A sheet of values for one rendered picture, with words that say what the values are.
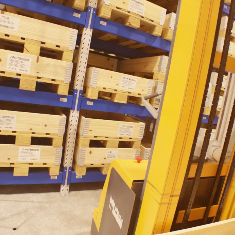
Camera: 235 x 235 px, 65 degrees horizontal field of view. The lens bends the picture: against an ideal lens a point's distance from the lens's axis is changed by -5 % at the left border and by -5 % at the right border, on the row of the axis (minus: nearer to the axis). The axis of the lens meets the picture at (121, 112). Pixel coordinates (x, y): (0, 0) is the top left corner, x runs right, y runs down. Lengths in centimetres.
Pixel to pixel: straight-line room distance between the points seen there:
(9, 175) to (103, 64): 228
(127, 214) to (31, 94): 149
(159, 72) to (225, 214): 177
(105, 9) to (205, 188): 192
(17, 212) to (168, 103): 183
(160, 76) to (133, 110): 56
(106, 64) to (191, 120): 281
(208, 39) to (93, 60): 273
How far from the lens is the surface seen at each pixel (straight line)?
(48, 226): 209
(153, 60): 275
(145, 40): 253
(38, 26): 209
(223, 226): 129
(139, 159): 129
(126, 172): 113
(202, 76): 90
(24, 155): 220
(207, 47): 92
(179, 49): 93
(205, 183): 141
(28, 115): 208
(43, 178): 240
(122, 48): 349
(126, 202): 114
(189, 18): 94
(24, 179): 239
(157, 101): 175
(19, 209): 230
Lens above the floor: 134
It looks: 7 degrees down
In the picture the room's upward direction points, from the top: 10 degrees clockwise
